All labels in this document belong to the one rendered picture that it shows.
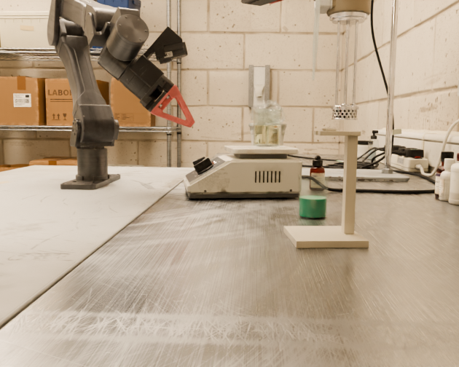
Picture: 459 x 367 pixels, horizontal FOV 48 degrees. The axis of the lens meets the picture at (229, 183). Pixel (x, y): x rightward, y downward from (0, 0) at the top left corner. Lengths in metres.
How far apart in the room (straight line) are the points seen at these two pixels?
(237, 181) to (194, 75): 2.50
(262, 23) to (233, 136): 0.72
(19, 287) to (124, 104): 2.64
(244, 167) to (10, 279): 0.51
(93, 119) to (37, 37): 2.16
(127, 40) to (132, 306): 0.59
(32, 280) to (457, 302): 0.34
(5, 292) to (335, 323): 0.25
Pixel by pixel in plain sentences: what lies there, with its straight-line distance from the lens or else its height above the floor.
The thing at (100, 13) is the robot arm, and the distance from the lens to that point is 1.01.
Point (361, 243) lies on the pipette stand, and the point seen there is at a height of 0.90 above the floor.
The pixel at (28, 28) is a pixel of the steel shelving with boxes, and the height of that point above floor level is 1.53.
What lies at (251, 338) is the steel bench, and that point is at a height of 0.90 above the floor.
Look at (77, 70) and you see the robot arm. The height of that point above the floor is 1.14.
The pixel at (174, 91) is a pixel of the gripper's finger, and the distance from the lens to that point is 0.96.
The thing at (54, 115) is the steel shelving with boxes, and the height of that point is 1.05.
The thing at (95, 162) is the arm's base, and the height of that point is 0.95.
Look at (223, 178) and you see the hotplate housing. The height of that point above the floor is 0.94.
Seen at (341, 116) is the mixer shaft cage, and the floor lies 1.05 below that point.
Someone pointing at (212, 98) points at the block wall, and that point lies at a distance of 3.34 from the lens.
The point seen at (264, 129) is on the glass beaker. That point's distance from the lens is 0.93.
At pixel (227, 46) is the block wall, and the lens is 3.36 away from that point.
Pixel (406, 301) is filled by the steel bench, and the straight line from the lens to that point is 0.43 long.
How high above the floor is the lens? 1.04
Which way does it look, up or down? 7 degrees down
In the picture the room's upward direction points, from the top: 1 degrees clockwise
